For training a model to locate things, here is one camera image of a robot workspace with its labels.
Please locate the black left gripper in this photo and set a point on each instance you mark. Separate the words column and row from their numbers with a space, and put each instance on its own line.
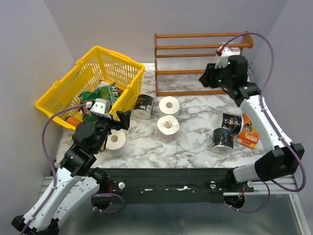
column 124, row 117

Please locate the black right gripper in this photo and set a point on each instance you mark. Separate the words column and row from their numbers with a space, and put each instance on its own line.
column 207, row 77

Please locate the plastic pinkish paper roll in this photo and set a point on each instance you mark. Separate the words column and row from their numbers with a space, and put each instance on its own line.
column 167, row 128

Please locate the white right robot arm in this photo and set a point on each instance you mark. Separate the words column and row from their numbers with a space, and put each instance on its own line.
column 282, row 156

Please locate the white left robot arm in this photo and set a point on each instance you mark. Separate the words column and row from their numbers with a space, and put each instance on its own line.
column 75, row 179

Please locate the wooden two-tier shelf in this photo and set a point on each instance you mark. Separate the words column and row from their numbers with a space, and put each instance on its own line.
column 185, row 59

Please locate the black wrapped roll near basket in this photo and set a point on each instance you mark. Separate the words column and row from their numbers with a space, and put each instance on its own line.
column 143, row 106

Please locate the green snack bag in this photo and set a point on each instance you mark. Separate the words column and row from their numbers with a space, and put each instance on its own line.
column 105, row 90

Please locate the black wrapped roll right rear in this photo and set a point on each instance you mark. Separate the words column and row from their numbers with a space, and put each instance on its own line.
column 232, row 122

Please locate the orange carrot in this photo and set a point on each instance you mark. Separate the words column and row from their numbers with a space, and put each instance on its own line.
column 73, row 121

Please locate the yellow plastic shopping basket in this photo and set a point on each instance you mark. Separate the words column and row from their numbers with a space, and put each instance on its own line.
column 98, row 64

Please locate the black wrapped roll right front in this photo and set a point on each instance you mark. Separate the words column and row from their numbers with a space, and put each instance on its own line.
column 222, row 141

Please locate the orange snack packet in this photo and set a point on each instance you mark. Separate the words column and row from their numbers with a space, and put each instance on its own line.
column 248, row 135

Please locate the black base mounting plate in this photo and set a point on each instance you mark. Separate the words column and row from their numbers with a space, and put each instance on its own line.
column 171, row 185

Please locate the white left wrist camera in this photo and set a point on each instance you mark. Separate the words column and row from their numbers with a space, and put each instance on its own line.
column 99, row 107

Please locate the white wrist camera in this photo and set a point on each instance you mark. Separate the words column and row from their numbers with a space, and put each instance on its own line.
column 99, row 107
column 221, row 58

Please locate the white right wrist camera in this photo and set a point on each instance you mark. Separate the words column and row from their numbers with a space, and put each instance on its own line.
column 221, row 58

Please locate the aluminium rail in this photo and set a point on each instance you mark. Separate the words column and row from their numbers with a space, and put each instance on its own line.
column 259, row 188

